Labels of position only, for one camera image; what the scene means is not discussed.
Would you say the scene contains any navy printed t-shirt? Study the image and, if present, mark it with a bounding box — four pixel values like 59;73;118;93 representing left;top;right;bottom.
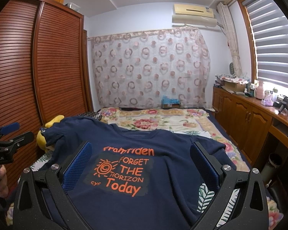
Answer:
39;116;237;230

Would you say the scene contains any person's left hand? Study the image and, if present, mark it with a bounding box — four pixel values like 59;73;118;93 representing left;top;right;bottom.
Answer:
0;165;9;198

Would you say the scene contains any yellow plush toy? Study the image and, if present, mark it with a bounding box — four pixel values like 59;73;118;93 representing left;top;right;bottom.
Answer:
36;114;65;153

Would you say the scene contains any palm leaf print towel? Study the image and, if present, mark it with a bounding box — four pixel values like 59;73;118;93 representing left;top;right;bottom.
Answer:
31;130;241;228

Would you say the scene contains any brown louvered wardrobe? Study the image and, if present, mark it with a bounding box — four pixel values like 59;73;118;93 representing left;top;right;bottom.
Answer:
0;0;94;192

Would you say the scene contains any dark patterned folded garment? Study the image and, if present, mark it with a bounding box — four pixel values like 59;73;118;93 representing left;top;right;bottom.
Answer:
78;111;102;121

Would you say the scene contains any wooden side cabinet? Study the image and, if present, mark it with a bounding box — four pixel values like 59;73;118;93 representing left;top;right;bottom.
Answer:
212;87;288;167

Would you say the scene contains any floral bed blanket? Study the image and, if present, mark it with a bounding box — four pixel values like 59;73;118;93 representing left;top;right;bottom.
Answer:
4;107;285;230

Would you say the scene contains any black spare gripper on cabinet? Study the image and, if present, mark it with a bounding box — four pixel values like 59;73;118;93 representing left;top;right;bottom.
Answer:
278;96;288;114

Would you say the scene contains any pink bottle on cabinet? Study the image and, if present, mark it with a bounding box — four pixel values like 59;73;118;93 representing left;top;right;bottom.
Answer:
255;80;265;100

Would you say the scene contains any cardboard box on cabinet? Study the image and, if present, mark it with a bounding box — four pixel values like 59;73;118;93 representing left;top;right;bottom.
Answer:
222;81;246;94

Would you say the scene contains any pink circle pattern curtain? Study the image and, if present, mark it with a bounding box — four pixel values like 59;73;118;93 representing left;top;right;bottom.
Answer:
90;27;210;108

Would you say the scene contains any blue item on box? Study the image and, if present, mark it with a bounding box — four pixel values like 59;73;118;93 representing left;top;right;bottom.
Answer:
161;96;181;109

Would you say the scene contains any zebra window blind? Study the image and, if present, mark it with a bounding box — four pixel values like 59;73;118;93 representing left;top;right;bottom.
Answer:
242;0;288;88

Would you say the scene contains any tied beige window curtain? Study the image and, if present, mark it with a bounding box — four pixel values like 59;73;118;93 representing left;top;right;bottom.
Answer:
217;2;242;76

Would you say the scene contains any beige wall air conditioner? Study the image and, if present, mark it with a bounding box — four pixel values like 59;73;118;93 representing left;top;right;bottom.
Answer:
172;4;217;28

